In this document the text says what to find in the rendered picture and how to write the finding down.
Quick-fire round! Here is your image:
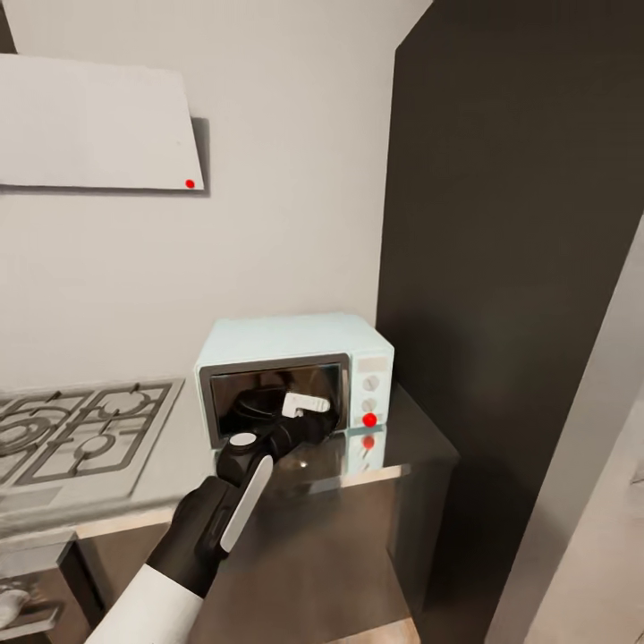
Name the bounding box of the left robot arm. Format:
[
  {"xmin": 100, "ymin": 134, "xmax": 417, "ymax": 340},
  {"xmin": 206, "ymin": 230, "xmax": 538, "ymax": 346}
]
[{"xmin": 85, "ymin": 393, "xmax": 340, "ymax": 644}]

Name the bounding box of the microwave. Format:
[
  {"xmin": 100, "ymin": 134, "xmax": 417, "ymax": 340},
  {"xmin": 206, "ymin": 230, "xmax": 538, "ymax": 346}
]
[{"xmin": 194, "ymin": 311, "xmax": 394, "ymax": 450}]

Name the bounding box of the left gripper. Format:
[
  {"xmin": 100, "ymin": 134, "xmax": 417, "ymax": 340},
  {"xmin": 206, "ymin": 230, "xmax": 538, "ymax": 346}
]
[{"xmin": 273, "ymin": 409, "xmax": 340, "ymax": 452}]

